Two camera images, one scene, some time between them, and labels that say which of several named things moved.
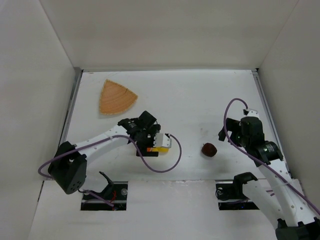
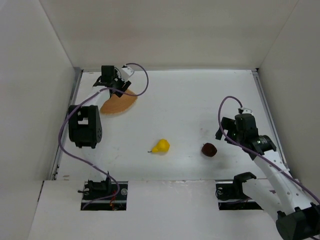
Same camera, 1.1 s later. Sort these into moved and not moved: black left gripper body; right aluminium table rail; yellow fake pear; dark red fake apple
Moved: black left gripper body
Not moved: yellow fake pear; right aluminium table rail; dark red fake apple
